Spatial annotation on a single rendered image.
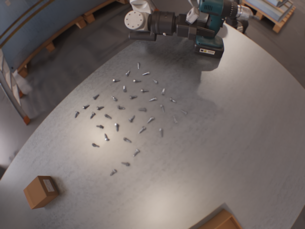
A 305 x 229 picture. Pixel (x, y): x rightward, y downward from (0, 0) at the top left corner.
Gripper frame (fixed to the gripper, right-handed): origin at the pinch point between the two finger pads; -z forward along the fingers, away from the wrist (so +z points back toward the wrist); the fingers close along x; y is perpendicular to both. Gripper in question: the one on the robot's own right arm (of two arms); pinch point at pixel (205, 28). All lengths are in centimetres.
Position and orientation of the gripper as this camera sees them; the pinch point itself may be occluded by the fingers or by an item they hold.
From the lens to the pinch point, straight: 53.0
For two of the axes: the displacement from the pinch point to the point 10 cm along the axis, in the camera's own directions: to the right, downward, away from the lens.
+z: -9.7, -1.8, 1.6
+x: 2.3, -9.2, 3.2
